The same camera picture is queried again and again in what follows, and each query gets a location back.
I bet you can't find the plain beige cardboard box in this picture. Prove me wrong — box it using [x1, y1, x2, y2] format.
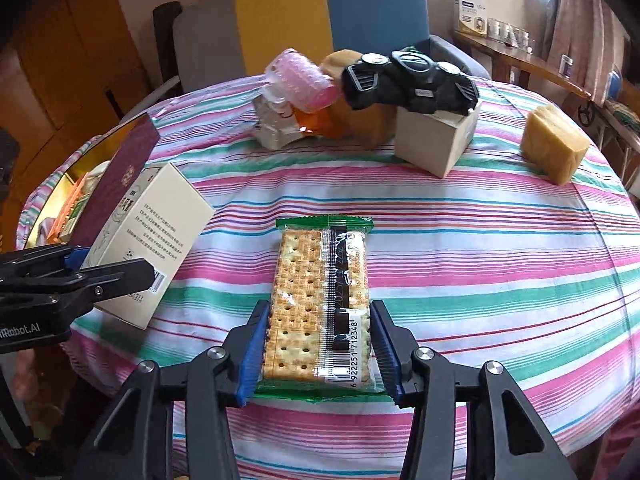
[395, 100, 482, 179]

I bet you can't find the row of clear glass cups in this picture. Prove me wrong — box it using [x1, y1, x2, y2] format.
[487, 17, 531, 46]

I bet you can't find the green cracker packet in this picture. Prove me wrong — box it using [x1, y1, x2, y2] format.
[252, 215, 391, 403]

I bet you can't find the white printed cardboard box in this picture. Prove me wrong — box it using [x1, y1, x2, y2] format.
[80, 162, 216, 331]

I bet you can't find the wooden desk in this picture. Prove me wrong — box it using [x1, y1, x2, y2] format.
[452, 30, 640, 161]

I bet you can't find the gold tin container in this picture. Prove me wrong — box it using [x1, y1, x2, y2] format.
[17, 112, 162, 261]

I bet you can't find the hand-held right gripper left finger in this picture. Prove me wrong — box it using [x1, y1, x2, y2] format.
[75, 300, 273, 480]

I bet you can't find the wooden wardrobe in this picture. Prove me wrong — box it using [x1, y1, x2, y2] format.
[0, 0, 151, 201]

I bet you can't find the large yellow sponge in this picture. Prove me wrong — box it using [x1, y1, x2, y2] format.
[320, 49, 396, 150]

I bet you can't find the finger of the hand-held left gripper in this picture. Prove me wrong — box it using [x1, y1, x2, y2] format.
[0, 259, 156, 321]
[0, 244, 93, 286]

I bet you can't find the grey yellow blue chair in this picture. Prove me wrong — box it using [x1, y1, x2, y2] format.
[127, 0, 493, 111]

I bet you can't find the green white cloth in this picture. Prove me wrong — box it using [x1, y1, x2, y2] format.
[606, 101, 640, 128]

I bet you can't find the floral curtain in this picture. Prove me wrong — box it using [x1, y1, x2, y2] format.
[547, 0, 636, 126]

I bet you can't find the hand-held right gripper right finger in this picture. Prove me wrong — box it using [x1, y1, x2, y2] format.
[369, 300, 571, 480]

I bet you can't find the pink green striped tablecloth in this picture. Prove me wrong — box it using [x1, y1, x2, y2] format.
[15, 75, 640, 480]

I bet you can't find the small yellow sponge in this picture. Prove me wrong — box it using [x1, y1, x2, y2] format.
[520, 105, 592, 184]

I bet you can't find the black car vent panel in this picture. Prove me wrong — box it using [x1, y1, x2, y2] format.
[341, 47, 480, 116]

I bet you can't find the pink ribbed bottle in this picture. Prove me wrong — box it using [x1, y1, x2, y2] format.
[263, 48, 337, 113]

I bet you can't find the silver orange snack bag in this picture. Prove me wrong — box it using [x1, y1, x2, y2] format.
[251, 87, 331, 150]

